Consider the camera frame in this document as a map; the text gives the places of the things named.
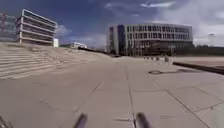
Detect grey paved plaza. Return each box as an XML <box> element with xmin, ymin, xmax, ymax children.
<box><xmin>0</xmin><ymin>55</ymin><xmax>224</xmax><ymax>128</ymax></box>

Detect low white building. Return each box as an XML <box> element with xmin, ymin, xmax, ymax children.
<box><xmin>69</xmin><ymin>41</ymin><xmax>88</xmax><ymax>50</ymax></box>

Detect manhole cover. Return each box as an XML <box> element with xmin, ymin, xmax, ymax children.
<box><xmin>147</xmin><ymin>69</ymin><xmax>164</xmax><ymax>76</ymax></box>

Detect grey glass-fronted building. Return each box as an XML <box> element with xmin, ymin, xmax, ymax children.
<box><xmin>106</xmin><ymin>22</ymin><xmax>194</xmax><ymax>57</ymax></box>

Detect white panel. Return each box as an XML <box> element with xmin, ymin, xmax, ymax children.
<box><xmin>52</xmin><ymin>37</ymin><xmax>60</xmax><ymax>48</ymax></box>

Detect robot's own part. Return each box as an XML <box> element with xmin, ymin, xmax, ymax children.
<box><xmin>134</xmin><ymin>112</ymin><xmax>152</xmax><ymax>128</ymax></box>
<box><xmin>73</xmin><ymin>113</ymin><xmax>88</xmax><ymax>128</ymax></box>

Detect white banded office building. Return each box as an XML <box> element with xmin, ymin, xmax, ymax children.
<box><xmin>14</xmin><ymin>8</ymin><xmax>59</xmax><ymax>47</ymax></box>

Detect raised concrete platform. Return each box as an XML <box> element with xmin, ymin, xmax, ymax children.
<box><xmin>172</xmin><ymin>55</ymin><xmax>224</xmax><ymax>76</ymax></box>

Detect wide stone steps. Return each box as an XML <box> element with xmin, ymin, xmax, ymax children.
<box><xmin>0</xmin><ymin>42</ymin><xmax>111</xmax><ymax>80</ymax></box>

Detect row of trees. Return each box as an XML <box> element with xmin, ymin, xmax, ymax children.
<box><xmin>192</xmin><ymin>44</ymin><xmax>224</xmax><ymax>57</ymax></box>

